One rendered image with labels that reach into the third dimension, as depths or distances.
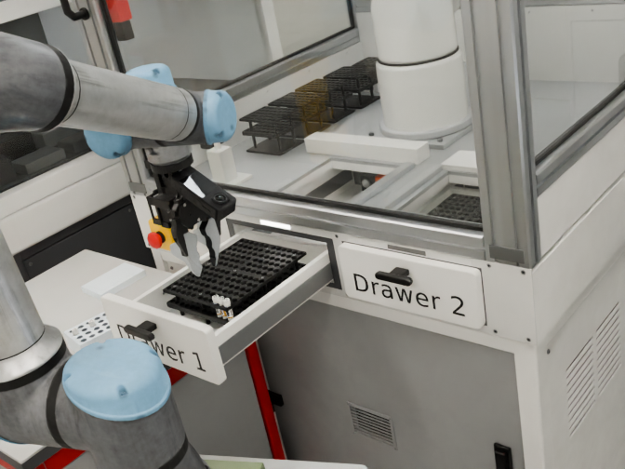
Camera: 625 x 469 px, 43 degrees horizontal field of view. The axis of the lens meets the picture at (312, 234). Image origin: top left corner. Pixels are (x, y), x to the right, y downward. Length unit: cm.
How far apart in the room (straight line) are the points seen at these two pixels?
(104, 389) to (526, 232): 67
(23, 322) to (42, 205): 120
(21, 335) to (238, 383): 85
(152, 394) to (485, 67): 64
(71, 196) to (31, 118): 139
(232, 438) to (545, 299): 80
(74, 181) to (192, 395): 79
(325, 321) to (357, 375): 13
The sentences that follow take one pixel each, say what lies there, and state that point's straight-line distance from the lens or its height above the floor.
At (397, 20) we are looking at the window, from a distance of 127.
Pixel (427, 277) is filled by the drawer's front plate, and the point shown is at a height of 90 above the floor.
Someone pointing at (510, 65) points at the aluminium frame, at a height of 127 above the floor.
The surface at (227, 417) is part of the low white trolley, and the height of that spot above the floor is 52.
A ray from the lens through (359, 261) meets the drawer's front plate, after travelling 147.
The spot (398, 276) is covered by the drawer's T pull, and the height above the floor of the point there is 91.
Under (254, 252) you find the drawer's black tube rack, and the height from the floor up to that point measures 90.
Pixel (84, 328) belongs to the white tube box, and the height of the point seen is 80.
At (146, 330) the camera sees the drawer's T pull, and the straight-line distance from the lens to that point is 140.
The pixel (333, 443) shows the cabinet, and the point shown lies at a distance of 191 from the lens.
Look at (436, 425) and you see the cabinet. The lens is 165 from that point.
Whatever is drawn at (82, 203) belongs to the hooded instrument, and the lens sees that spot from 227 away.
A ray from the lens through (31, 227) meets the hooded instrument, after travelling 220.
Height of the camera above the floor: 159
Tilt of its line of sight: 25 degrees down
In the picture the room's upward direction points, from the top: 12 degrees counter-clockwise
